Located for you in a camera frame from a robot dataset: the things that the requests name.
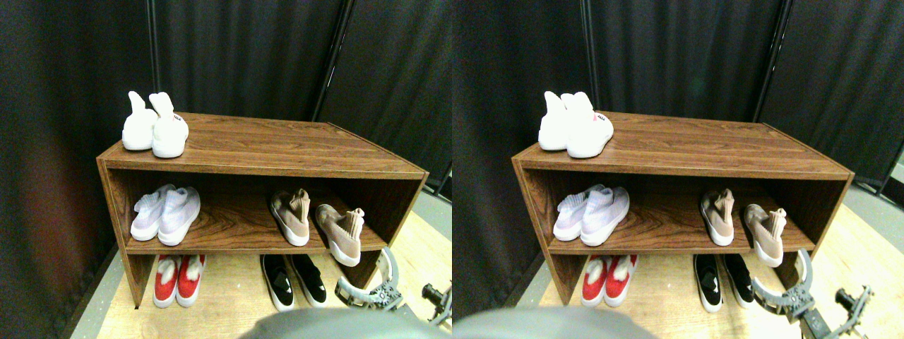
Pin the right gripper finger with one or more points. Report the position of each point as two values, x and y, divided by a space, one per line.
773 296
357 293
806 272
392 272

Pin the black shoe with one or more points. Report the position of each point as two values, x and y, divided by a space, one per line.
708 286
309 282
277 284
739 282

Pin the black curtain pole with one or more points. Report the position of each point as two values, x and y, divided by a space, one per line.
152 56
441 185
332 67
772 67

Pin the red shoe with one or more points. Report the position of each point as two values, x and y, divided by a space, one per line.
189 286
619 286
595 286
165 286

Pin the brown shoe rack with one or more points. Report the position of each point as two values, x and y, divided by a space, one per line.
268 152
692 152

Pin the pale purple shoe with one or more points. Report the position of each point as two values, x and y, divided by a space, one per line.
178 222
148 220
602 222
571 220

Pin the white shoe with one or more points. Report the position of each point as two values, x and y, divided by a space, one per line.
138 131
553 131
588 140
169 140

